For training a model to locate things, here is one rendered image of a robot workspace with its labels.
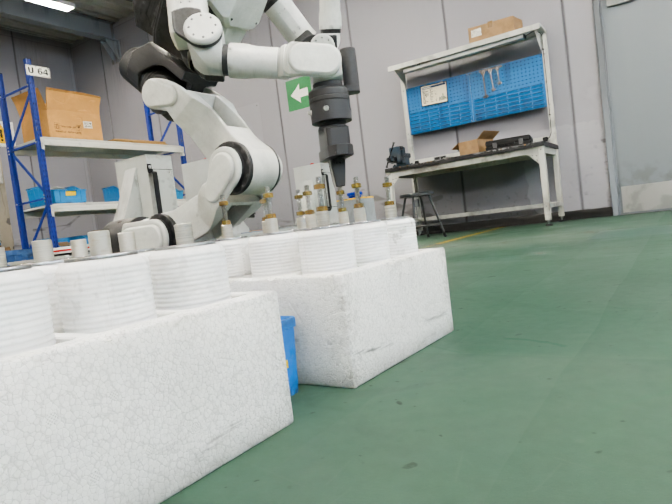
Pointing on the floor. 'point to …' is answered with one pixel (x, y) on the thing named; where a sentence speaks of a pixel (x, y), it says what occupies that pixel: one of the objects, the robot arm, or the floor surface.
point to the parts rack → (50, 146)
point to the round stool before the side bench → (422, 209)
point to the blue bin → (290, 351)
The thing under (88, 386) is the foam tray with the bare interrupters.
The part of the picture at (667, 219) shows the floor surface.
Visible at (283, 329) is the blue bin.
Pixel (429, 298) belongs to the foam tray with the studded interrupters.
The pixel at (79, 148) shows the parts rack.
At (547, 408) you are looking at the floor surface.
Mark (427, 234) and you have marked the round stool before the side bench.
